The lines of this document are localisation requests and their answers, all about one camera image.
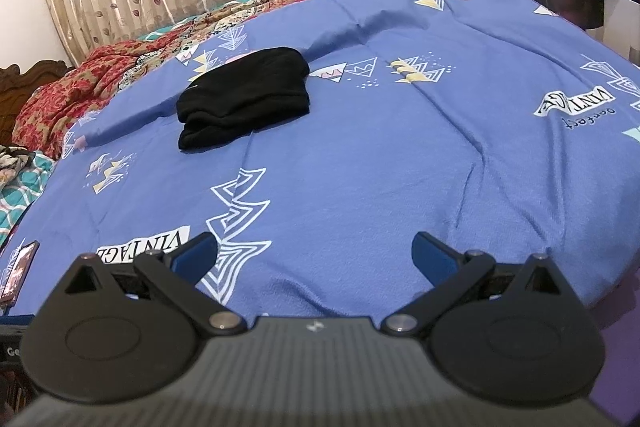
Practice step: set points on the brown wooden headboard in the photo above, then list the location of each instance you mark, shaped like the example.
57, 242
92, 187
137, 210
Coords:
17, 87

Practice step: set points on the smartphone on bed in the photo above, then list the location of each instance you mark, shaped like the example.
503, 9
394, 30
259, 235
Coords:
18, 268

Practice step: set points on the teal patterned cloth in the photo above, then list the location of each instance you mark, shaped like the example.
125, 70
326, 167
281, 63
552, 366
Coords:
21, 192

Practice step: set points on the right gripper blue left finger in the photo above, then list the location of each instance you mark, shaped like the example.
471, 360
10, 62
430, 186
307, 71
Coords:
173, 278

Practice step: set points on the black pants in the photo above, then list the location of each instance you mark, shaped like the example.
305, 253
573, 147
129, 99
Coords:
254, 92

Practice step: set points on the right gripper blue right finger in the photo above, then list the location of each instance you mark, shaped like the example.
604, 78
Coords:
456, 278

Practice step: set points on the red floral blanket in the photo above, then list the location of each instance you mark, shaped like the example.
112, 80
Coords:
54, 107

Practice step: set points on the blue patterned bedsheet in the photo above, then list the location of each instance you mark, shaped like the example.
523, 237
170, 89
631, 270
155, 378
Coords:
491, 124

